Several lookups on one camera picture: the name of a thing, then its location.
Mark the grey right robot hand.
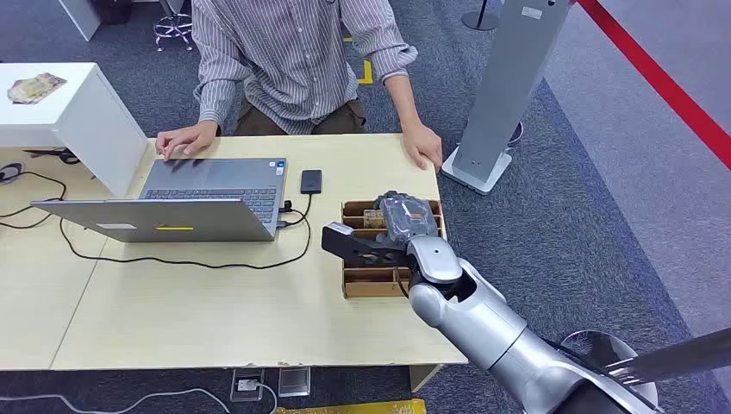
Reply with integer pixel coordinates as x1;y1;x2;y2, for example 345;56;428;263
373;191;446;245

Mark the wooden card holder box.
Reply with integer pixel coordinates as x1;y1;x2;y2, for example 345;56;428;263
341;198;447;300

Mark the person's left hand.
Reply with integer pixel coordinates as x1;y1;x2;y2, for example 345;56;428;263
402;121;444;173

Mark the person's hand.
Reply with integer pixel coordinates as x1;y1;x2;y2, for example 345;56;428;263
402;121;444;173
155;120;221;160

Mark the person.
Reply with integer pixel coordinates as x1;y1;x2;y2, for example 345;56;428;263
155;0;444;173

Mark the person's right hand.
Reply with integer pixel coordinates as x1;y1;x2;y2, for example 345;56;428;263
155;120;221;160

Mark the black phone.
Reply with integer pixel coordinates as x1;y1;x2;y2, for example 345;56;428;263
300;168;323;196

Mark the wooden table leg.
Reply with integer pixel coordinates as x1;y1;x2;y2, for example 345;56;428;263
407;363;445;394

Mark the grey pillar stand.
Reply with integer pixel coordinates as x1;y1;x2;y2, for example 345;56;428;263
440;0;572;198

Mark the yellow patterned object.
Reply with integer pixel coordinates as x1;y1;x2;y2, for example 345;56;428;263
276;398;428;414

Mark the metal floor plate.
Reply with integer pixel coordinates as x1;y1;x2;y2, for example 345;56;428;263
277;366;312;398

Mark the black stanchion base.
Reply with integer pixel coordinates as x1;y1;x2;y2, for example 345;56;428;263
460;0;502;32

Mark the grey laptop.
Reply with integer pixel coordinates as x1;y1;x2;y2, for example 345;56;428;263
30;158;289;245

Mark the floor power socket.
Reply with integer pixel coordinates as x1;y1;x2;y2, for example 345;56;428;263
229;368;266;404

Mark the chrome round base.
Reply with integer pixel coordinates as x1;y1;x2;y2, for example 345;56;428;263
559;329;661;408

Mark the red barrier belt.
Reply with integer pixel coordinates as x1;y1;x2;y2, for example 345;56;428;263
575;0;731;172

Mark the chrome chair base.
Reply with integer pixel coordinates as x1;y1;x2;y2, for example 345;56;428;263
152;0;195;53

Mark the dark grey metal bar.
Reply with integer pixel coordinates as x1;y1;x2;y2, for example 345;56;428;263
603;328;731;388

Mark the white cabinet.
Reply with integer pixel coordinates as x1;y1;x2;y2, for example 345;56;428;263
0;62;150;199

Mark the white furniture panel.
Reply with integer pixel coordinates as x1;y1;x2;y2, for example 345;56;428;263
56;0;103;43

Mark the crumpled paper packet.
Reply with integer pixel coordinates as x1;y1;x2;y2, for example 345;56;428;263
6;72;68;106

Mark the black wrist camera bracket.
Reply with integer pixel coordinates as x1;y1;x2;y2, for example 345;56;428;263
321;222;414;270

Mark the short black phone cable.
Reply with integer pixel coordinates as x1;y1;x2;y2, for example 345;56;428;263
276;193;314;231

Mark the long black cable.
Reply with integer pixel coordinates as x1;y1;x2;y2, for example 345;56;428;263
59;199;313;271

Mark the white cable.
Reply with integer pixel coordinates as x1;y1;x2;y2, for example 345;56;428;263
0;381;279;414

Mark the black cable loop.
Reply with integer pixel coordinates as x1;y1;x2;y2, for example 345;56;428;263
0;170;68;231

